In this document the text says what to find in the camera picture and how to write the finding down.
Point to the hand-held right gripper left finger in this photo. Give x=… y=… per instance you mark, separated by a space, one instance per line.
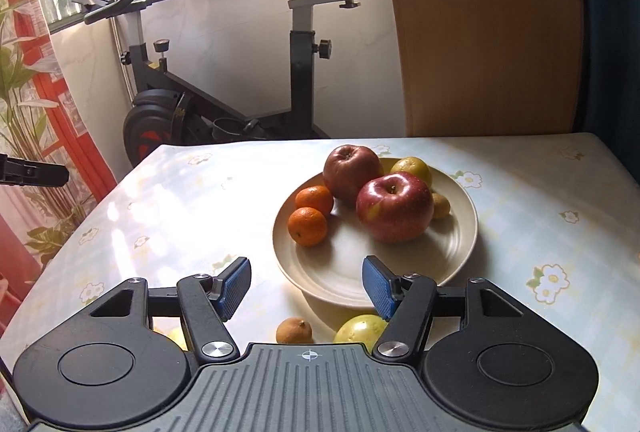
x=235 y=287

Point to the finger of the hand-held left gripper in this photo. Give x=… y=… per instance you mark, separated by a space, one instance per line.
x=35 y=172

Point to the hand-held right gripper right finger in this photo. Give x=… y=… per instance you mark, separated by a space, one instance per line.
x=379 y=287

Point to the cream round plate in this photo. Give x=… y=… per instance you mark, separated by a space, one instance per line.
x=345 y=272

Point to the small brown round fruit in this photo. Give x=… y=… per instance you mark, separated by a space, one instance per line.
x=441 y=206
x=295 y=331

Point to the bright red apple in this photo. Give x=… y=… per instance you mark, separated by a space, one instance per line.
x=395 y=207

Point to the small orange mandarin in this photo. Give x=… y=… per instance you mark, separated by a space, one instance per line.
x=314 y=199
x=307 y=226

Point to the dark red wrinkled apple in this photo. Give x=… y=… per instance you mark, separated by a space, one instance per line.
x=350 y=172

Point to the yellow-green citrus fruit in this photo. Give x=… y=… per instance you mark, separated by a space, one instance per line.
x=412 y=168

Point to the red floral curtain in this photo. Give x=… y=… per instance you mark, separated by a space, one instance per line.
x=30 y=122

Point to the floral tablecloth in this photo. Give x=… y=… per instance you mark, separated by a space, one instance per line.
x=525 y=222

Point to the black exercise bike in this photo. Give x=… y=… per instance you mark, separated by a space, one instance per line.
x=302 y=72

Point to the wooden board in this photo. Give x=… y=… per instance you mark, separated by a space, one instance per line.
x=490 y=22

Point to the dark blue curtain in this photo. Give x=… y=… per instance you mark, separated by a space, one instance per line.
x=615 y=37

